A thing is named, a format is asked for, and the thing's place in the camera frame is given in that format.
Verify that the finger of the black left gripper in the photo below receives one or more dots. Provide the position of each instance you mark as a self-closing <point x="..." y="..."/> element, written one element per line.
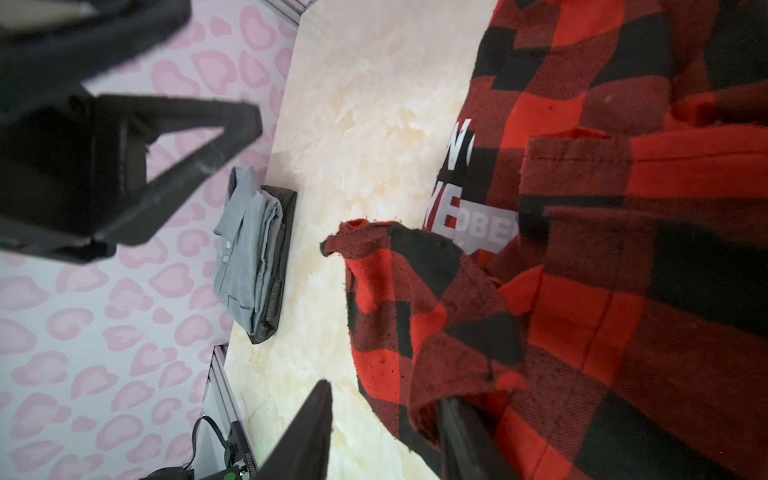
<point x="129" y="209"/>

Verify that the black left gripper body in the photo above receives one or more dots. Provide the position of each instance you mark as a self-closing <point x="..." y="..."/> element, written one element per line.
<point x="73" y="164"/>

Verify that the red black plaid shirt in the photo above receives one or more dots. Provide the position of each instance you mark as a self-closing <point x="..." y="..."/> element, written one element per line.
<point x="591" y="275"/>

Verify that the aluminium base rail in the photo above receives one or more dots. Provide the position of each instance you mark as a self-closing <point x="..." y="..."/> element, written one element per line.
<point x="221" y="406"/>

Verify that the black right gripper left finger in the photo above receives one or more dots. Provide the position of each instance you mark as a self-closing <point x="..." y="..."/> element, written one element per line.
<point x="302" y="453"/>

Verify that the folded grey shirt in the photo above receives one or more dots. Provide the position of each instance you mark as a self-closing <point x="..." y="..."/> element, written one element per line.
<point x="249" y="229"/>

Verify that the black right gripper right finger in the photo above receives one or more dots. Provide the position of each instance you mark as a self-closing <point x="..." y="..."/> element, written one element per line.
<point x="468" y="451"/>

